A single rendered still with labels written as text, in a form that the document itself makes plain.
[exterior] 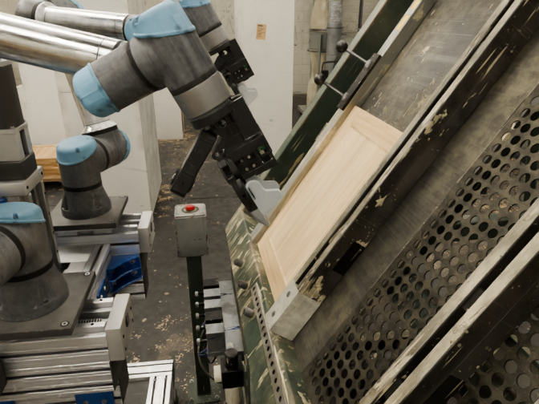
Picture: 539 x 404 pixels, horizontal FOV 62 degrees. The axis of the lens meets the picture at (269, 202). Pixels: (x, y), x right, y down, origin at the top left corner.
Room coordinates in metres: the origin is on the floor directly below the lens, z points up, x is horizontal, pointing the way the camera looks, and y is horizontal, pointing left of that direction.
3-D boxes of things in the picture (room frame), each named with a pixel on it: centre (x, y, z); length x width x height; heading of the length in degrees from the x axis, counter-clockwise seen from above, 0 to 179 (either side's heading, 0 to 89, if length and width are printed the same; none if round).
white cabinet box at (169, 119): (6.15, 1.50, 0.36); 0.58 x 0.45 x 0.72; 97
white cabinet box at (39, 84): (5.27, 2.37, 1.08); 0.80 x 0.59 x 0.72; 7
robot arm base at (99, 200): (1.32, 0.59, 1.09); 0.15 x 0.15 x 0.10
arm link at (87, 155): (1.33, 0.59, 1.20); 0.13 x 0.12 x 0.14; 162
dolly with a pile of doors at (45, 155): (4.34, 2.28, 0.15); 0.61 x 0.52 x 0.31; 7
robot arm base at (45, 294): (0.83, 0.53, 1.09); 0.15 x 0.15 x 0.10
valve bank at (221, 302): (1.14, 0.16, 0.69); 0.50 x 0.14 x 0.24; 10
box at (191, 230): (1.56, 0.30, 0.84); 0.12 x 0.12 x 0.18; 10
